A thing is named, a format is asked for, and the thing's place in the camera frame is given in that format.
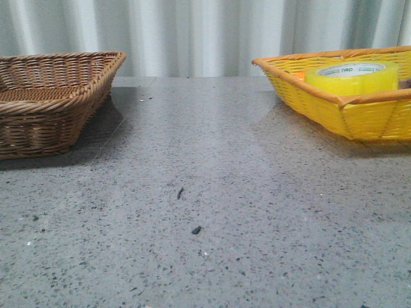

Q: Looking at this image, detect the brown object in basket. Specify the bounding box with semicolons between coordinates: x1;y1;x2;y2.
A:
398;78;411;89

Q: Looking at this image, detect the brown wicker basket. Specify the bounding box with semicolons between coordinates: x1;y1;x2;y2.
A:
1;51;126;159

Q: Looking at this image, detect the yellow packing tape roll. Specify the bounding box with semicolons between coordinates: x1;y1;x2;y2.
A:
304;61;399;96

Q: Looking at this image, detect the white pleated curtain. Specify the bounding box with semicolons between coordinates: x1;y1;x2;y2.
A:
1;1;410;78

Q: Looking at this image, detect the yellow wicker basket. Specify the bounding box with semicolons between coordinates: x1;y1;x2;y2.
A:
252;46;410;141

